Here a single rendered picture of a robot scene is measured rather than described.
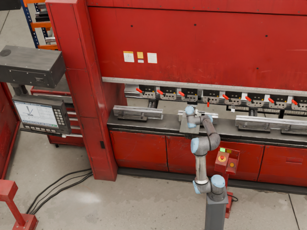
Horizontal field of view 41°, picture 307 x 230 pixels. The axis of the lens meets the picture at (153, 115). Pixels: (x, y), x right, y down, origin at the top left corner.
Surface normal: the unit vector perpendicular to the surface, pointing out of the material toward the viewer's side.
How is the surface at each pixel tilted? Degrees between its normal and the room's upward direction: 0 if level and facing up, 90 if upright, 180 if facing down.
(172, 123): 0
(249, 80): 90
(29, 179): 0
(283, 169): 90
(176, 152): 90
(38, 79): 90
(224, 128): 0
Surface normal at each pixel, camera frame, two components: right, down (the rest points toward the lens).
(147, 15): -0.18, 0.71
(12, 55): -0.06, -0.69
